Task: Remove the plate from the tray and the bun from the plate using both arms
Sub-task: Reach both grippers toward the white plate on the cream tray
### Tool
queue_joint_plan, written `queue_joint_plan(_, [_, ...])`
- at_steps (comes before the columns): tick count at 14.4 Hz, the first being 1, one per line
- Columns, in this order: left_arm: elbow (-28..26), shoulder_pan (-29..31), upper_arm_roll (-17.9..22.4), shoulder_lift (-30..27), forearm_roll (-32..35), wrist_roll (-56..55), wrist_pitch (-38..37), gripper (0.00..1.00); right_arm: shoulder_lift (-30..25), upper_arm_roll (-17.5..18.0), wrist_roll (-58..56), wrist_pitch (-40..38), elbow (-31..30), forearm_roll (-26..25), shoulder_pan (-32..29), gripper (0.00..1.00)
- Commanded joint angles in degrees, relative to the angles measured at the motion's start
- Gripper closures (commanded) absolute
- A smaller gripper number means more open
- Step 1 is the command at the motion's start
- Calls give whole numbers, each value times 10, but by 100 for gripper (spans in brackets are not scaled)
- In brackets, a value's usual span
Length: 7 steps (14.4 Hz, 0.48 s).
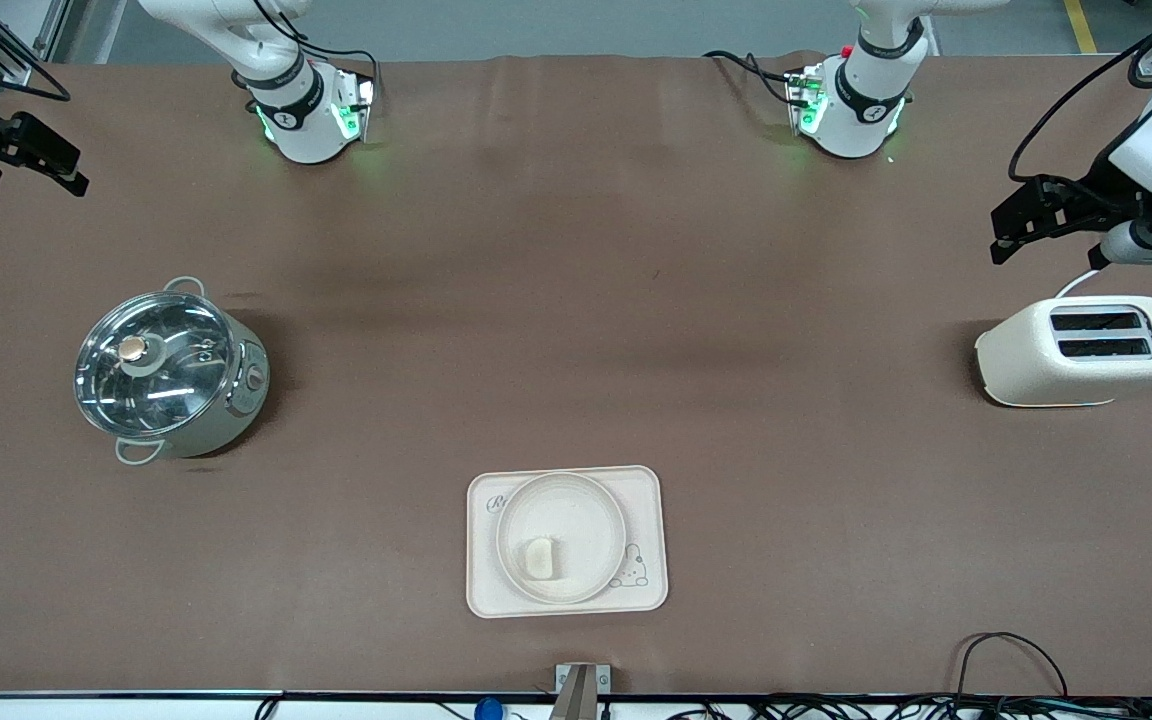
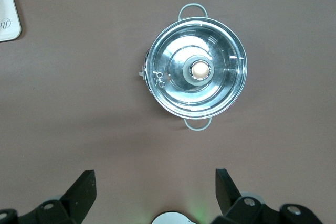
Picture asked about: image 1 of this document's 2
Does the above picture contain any round beige plate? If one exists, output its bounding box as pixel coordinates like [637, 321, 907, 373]
[495, 472, 629, 606]

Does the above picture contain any beige rabbit print tray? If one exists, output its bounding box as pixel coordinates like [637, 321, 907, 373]
[465, 465, 670, 619]

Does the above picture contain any black arm base cable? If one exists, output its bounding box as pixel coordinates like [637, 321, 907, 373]
[254, 0, 381, 101]
[702, 49, 803, 109]

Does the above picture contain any black looped cable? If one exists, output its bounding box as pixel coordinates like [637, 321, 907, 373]
[954, 631, 1070, 701]

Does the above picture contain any grey metal table bracket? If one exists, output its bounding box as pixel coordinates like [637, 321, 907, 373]
[548, 662, 613, 720]

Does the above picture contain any green lit connector board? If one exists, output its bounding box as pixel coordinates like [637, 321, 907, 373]
[332, 68, 379, 143]
[784, 64, 829, 138]

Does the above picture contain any glass pot lid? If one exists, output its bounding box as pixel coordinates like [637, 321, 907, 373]
[73, 291, 238, 439]

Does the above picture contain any stainless steel electric pot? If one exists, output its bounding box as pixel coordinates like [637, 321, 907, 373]
[76, 276, 271, 467]

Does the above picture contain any black cable bundle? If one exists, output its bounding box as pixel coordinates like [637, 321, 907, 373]
[664, 692, 1152, 720]

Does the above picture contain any small white steamed bun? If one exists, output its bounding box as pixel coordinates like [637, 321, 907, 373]
[520, 537, 561, 580]

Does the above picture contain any cream two-slot toaster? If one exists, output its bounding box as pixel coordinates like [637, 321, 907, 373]
[974, 294, 1152, 408]

